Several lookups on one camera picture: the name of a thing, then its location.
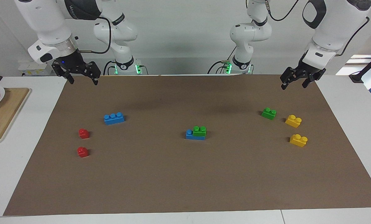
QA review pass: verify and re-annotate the blue three-stud toy brick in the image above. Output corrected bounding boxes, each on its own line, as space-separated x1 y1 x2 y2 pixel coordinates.
185 129 206 141
104 112 125 125

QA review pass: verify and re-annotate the yellow two-stud toy brick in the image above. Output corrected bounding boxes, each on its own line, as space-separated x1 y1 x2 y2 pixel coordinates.
289 134 308 147
285 114 302 128

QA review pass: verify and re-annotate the black stand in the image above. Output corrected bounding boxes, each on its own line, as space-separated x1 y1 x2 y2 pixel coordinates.
349 49 371 83

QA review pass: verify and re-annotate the wooden cutting board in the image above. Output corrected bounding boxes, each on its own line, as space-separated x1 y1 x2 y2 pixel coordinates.
0 88 31 146

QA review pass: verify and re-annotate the brown table mat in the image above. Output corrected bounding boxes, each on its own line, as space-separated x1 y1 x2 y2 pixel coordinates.
3 74 371 216

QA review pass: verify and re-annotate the black right base cable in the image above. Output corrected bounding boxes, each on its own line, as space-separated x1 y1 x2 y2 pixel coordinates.
103 60 149 76

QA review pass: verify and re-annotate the black base cable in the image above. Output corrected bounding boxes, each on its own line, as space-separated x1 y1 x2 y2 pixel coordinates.
103 60 149 76
207 45 237 75

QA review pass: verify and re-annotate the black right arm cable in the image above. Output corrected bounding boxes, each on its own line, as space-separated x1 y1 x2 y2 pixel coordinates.
79 16 112 54

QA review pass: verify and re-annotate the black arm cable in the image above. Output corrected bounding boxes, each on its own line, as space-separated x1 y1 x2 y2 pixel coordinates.
79 16 112 54
264 0 371 57

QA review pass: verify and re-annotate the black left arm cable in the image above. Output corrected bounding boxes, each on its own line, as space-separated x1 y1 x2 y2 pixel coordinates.
264 0 371 57

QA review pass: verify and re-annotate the black left base cable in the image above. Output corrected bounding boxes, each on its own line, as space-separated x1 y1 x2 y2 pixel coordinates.
207 45 237 75

